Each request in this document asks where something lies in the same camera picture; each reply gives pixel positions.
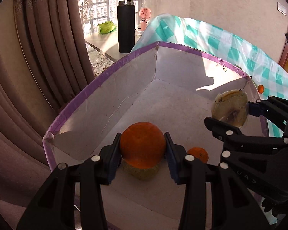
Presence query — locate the wrapped yellow-green fruit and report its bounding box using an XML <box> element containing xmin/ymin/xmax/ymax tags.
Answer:
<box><xmin>121</xmin><ymin>161</ymin><xmax>160</xmax><ymax>181</ymax></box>

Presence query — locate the white side table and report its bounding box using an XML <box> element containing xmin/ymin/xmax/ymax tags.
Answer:
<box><xmin>84</xmin><ymin>31</ymin><xmax>130</xmax><ymax>62</ymax></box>

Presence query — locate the large orange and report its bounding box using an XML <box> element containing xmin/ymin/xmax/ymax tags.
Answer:
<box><xmin>120</xmin><ymin>122</ymin><xmax>166</xmax><ymax>169</ymax></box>

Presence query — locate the small mandarin orange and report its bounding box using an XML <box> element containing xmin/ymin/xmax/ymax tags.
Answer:
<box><xmin>187</xmin><ymin>147</ymin><xmax>209</xmax><ymax>163</ymax></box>

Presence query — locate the white wall switch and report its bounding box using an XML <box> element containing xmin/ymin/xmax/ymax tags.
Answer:
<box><xmin>277</xmin><ymin>2</ymin><xmax>287</xmax><ymax>16</ymax></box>

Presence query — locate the black thermos bottle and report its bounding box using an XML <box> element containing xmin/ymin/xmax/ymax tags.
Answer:
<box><xmin>117</xmin><ymin>0</ymin><xmax>135</xmax><ymax>53</ymax></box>

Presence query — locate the teal checkered tablecloth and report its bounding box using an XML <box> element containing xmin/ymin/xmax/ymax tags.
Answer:
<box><xmin>130</xmin><ymin>13</ymin><xmax>288</xmax><ymax>225</ymax></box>

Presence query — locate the white box purple trim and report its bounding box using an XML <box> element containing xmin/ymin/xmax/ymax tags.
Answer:
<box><xmin>43</xmin><ymin>42</ymin><xmax>260</xmax><ymax>229</ymax></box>

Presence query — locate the brown drape curtain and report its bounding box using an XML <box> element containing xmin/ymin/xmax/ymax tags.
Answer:
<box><xmin>0</xmin><ymin>0</ymin><xmax>94</xmax><ymax>229</ymax></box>

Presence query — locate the half apple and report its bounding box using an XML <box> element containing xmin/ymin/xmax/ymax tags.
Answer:
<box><xmin>211</xmin><ymin>89</ymin><xmax>249</xmax><ymax>128</ymax></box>

